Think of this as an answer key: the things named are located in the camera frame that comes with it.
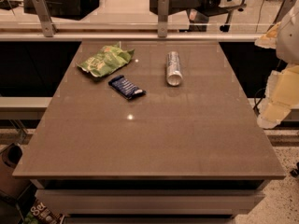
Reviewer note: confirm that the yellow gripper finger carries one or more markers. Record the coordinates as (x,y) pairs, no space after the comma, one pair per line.
(269,39)
(281,95)

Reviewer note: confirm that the silver redbull can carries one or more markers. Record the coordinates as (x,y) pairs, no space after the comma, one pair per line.
(173,72)

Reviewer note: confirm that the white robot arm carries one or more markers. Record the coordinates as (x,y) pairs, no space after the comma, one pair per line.
(287,48)

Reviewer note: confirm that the dark blue snack packet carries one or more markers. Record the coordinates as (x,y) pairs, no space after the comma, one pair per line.
(125,88)

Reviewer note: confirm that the green chip bag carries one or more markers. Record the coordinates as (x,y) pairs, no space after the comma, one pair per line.
(107,60)

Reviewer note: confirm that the grey drawer cabinet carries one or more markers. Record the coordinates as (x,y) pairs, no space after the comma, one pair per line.
(194,203)

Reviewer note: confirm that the printed snack box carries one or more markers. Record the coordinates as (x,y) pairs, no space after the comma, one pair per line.
(40,214)

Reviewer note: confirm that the brown bin with hole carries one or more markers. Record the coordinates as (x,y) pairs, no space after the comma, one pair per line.
(11,188)

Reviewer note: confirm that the right metal rail bracket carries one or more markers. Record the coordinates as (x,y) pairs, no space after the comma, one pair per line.
(285,7)

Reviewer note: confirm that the metal rail bracket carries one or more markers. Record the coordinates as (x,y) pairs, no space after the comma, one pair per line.
(163,7)
(42,11)
(285,7)

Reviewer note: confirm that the middle metal rail bracket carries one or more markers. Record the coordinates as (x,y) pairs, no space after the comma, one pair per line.
(163,7)

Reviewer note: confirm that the left metal rail bracket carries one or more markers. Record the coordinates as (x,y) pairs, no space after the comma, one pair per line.
(42,11)

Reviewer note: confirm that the glass barrier rail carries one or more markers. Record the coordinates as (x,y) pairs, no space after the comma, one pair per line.
(30,34)

